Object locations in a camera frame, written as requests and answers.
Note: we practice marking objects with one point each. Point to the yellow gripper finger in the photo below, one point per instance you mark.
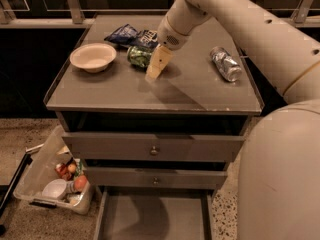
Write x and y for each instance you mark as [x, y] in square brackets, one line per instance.
[160, 58]

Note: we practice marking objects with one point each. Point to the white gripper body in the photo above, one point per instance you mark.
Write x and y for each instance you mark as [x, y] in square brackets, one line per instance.
[169, 35]

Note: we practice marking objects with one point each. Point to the green soda can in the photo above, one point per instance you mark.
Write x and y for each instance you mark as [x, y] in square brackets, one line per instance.
[139, 56]

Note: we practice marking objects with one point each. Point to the white paper bowl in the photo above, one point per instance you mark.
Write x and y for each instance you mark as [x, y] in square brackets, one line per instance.
[93, 58]

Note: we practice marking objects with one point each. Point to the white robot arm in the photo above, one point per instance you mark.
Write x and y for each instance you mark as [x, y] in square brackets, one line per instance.
[279, 174]

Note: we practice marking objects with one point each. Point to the silver soda can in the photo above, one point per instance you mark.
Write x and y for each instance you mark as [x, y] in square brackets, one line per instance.
[229, 69]

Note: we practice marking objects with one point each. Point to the grey drawer cabinet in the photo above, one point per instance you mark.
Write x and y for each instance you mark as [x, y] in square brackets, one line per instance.
[189, 98]

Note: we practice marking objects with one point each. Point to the grey top drawer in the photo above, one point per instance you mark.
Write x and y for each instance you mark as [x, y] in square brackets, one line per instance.
[153, 147]

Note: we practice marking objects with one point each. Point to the grey drawer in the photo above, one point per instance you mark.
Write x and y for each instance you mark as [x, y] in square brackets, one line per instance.
[155, 178]
[154, 214]
[153, 147]

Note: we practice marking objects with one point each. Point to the grey middle drawer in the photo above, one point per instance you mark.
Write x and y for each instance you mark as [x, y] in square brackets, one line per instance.
[155, 178]

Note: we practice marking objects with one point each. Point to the grey bottom drawer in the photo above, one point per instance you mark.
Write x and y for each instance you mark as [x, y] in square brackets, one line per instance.
[154, 214]

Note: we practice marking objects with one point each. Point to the blue chip bag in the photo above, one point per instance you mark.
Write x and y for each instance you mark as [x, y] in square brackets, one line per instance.
[127, 35]

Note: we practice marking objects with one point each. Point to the orange fruit in bin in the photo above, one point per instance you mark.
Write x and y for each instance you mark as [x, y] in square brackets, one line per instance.
[80, 182]

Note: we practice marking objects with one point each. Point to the red item in bin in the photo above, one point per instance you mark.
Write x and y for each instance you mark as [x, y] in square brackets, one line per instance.
[62, 171]

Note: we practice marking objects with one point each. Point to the metal railing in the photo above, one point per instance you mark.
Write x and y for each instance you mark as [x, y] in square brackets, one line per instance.
[66, 7]

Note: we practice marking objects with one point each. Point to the clear plastic bin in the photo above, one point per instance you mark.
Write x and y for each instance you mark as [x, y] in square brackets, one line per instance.
[42, 171]

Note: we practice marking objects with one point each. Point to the white cup in bin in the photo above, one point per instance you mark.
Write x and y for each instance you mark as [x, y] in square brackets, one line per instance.
[55, 189]

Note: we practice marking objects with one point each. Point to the black frame on floor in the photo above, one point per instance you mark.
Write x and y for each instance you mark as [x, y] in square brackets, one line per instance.
[6, 191]

